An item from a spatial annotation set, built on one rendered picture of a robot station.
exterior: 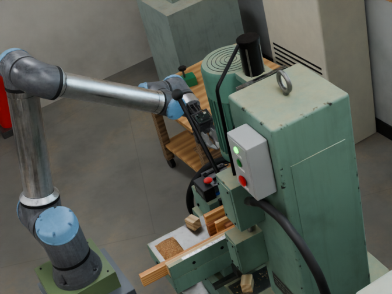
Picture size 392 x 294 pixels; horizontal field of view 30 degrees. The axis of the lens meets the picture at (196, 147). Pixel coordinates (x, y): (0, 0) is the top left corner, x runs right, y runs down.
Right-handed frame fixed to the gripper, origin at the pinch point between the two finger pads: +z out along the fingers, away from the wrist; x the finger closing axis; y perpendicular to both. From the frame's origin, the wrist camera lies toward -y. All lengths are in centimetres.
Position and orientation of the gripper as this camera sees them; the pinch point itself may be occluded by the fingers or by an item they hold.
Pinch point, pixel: (216, 147)
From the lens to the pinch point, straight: 279.2
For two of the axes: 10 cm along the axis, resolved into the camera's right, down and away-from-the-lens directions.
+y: -0.3, -6.0, -8.0
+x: 8.8, -4.0, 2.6
